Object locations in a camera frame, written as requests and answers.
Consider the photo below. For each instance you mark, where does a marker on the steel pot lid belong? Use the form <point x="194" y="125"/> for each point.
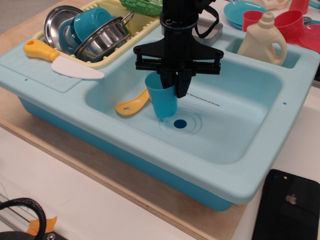
<point x="59" y="30"/>

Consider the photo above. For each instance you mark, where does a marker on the blue plate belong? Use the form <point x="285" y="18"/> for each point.
<point x="234" y="11"/>

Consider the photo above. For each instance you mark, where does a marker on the steel pot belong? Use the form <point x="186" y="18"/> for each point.
<point x="103" y="41"/>

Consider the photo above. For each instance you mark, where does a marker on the light blue toy sink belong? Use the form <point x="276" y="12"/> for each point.
<point x="217" y="148"/>

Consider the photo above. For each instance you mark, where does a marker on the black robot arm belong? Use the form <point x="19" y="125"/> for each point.
<point x="180" y="9"/>

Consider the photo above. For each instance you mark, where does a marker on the pale yellow dish rack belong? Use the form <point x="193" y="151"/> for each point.
<point x="140" y="26"/>

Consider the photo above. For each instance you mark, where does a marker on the yellow dish brush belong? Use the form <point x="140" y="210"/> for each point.
<point x="131" y="107"/>

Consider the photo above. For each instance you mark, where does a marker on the red plastic bowl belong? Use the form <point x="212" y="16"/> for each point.
<point x="290" y="24"/>

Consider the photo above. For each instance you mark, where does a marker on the red plastic cup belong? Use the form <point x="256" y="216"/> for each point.
<point x="250" y="17"/>

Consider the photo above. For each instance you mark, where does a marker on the orange tape piece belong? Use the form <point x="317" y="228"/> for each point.
<point x="34" y="226"/>

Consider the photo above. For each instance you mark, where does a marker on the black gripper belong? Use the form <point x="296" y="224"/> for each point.
<point x="178" y="52"/>

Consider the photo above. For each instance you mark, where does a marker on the red plate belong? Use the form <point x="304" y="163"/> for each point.
<point x="310" y="38"/>

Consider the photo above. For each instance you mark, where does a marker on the blue plastic cup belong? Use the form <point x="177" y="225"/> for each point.
<point x="164" y="100"/>

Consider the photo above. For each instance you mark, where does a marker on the plywood board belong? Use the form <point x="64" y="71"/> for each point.
<point x="94" y="195"/>

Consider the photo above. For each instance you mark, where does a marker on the green toy vegetable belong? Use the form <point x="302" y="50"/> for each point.
<point x="144" y="7"/>

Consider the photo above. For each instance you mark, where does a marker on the yellow handled toy knife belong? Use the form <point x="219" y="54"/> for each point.
<point x="35" y="48"/>

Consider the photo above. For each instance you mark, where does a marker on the blue bowl in rack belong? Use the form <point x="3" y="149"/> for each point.
<point x="87" y="22"/>

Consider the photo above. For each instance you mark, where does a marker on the red tall cup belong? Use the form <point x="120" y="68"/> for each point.
<point x="299" y="5"/>

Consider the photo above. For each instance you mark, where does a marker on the black smartphone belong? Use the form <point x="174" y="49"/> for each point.
<point x="289" y="208"/>

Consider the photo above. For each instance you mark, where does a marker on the cream toy object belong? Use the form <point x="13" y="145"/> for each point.
<point x="272" y="4"/>

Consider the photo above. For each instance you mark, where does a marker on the cream detergent bottle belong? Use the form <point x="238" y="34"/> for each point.
<point x="264" y="42"/>

